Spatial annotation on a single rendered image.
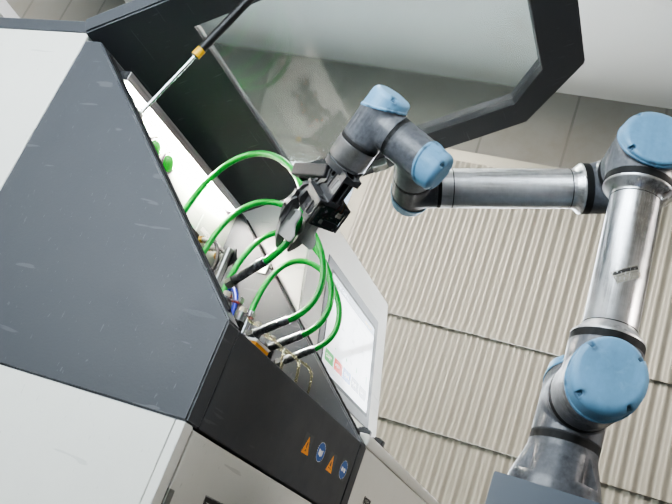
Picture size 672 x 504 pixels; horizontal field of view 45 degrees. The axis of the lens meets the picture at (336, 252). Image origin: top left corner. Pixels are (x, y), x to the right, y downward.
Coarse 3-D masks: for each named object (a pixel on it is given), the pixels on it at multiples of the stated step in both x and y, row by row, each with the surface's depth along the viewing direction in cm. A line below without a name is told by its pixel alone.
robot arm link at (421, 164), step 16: (400, 128) 140; (416, 128) 141; (384, 144) 141; (400, 144) 139; (416, 144) 139; (432, 144) 139; (400, 160) 140; (416, 160) 138; (432, 160) 138; (448, 160) 139; (400, 176) 144; (416, 176) 140; (432, 176) 138; (416, 192) 147
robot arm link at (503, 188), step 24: (456, 168) 153; (480, 168) 153; (504, 168) 153; (576, 168) 152; (432, 192) 150; (456, 192) 150; (480, 192) 150; (504, 192) 150; (528, 192) 150; (552, 192) 150; (576, 192) 150; (600, 192) 149; (408, 216) 157
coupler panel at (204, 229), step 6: (204, 216) 203; (204, 222) 204; (210, 222) 206; (198, 228) 202; (204, 228) 204; (210, 228) 207; (204, 234) 205; (210, 234) 207; (222, 234) 212; (204, 240) 201; (216, 240) 210; (222, 240) 212; (222, 246) 213; (210, 252) 208; (210, 258) 209; (210, 264) 209
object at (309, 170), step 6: (294, 168) 157; (300, 168) 155; (306, 168) 153; (312, 168) 152; (318, 168) 150; (324, 168) 149; (294, 174) 157; (300, 174) 155; (306, 174) 153; (312, 174) 151; (318, 174) 150; (324, 174) 149
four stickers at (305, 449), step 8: (304, 440) 151; (312, 440) 154; (304, 448) 151; (320, 448) 158; (320, 456) 158; (336, 456) 165; (328, 464) 162; (344, 464) 170; (328, 472) 163; (344, 472) 170
